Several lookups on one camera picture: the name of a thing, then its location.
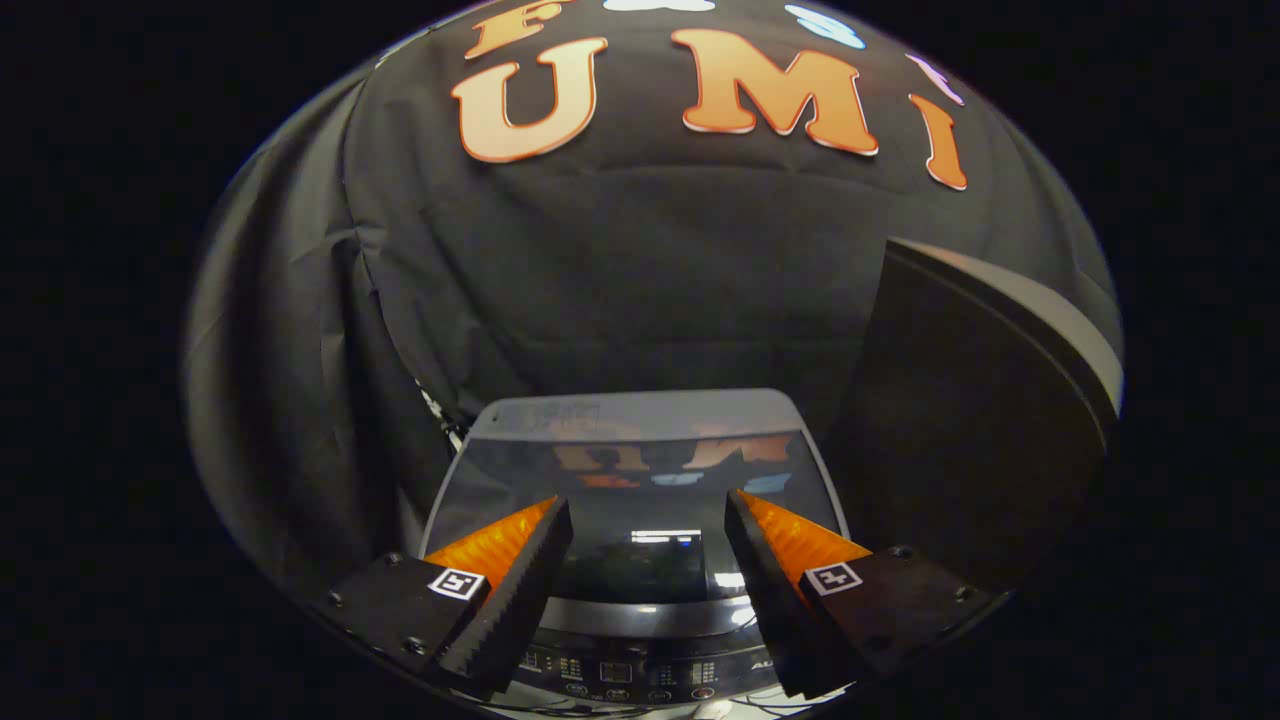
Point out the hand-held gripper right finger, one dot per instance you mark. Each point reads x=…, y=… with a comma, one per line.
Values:
x=775, y=600

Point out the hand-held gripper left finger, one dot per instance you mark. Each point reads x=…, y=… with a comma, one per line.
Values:
x=515, y=600

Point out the dark glass washing machine lid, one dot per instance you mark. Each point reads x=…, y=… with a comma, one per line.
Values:
x=640, y=500

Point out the grey top-load washing machine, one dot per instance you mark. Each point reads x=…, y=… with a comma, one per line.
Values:
x=640, y=410

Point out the black backdrop cloth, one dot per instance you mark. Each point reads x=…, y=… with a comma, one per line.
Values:
x=650, y=280

